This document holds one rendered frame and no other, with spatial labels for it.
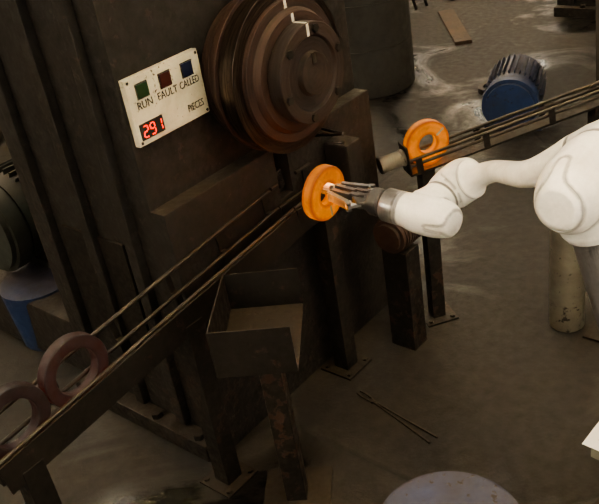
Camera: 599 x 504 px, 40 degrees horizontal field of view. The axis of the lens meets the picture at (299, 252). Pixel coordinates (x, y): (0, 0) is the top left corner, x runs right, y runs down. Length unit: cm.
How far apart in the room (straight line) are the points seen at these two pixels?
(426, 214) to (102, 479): 138
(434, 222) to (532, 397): 93
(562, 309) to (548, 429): 50
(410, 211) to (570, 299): 105
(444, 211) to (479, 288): 128
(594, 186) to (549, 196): 8
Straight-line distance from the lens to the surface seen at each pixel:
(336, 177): 229
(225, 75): 223
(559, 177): 155
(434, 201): 206
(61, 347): 203
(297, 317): 218
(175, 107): 225
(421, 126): 277
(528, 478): 254
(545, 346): 300
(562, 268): 291
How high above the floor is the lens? 184
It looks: 30 degrees down
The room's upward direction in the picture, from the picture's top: 10 degrees counter-clockwise
